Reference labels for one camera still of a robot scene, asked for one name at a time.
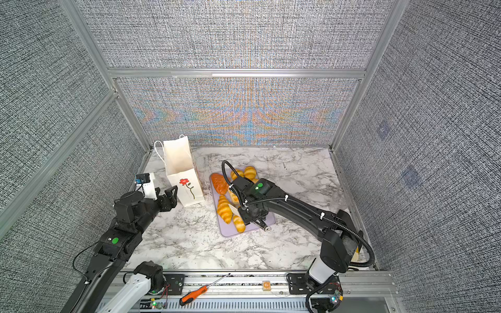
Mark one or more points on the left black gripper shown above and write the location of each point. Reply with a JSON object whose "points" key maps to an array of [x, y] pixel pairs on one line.
{"points": [[172, 199]]}

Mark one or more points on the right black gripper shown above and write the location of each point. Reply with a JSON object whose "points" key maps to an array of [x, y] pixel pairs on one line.
{"points": [[245, 218]]}

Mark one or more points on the small striped croissant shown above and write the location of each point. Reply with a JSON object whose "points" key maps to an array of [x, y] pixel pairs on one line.
{"points": [[239, 224]]}

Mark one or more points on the white paper bag with flower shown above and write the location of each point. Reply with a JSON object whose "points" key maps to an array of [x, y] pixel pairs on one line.
{"points": [[180, 169]]}

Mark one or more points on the steel tongs with white tips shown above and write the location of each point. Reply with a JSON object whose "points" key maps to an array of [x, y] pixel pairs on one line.
{"points": [[248, 219]]}

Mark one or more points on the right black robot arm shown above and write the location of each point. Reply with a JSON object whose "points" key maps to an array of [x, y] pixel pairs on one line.
{"points": [[342, 246]]}

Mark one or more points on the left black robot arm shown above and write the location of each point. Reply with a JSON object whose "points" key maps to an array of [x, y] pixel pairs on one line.
{"points": [[134, 213]]}

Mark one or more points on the twisted flaky pastry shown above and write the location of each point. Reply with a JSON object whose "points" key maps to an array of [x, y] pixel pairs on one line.
{"points": [[234, 198]]}

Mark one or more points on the large striped croissant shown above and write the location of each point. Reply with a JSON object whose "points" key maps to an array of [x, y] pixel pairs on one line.
{"points": [[224, 210]]}

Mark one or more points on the small striped roll left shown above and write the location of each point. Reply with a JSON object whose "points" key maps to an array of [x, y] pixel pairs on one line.
{"points": [[235, 174]]}

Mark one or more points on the dark orange triangular pastry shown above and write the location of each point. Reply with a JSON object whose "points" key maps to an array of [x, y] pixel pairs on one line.
{"points": [[219, 183]]}

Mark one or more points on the small orange square object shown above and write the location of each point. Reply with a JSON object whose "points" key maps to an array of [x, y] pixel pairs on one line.
{"points": [[266, 286]]}

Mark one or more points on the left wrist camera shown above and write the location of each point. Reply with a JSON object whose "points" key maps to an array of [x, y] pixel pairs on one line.
{"points": [[145, 184]]}

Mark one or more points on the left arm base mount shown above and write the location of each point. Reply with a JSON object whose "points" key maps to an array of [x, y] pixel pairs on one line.
{"points": [[149, 286]]}

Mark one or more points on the orange handled screwdriver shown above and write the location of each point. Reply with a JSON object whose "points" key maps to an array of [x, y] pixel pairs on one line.
{"points": [[191, 296]]}

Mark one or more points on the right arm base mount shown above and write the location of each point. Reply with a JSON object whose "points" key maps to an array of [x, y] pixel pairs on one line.
{"points": [[325, 297]]}

